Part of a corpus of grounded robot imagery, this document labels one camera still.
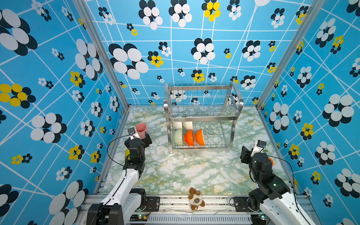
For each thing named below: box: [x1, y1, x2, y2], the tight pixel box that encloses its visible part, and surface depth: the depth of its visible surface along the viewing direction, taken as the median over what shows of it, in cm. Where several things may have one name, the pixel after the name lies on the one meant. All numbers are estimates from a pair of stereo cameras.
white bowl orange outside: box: [194, 128, 205, 146], surface depth 89 cm
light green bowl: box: [172, 128, 183, 146], surface depth 88 cm
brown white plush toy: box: [188, 187, 206, 211], surface depth 75 cm
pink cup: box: [135, 123, 148, 140], surface depth 96 cm
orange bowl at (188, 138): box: [183, 129, 195, 146], surface depth 90 cm
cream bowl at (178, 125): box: [173, 121, 183, 130], surface depth 96 cm
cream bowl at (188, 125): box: [184, 121, 193, 130], surface depth 97 cm
